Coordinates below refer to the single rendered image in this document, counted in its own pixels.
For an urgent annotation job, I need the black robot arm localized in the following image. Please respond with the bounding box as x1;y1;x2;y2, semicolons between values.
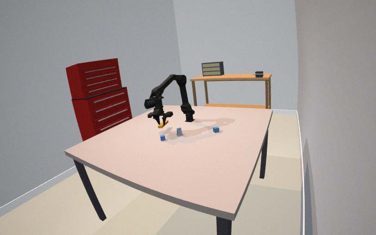
144;74;195;122

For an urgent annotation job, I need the orange bar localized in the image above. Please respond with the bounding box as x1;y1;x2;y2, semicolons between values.
158;120;168;129

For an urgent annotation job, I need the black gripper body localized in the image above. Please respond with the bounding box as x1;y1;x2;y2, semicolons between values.
148;105;173;118

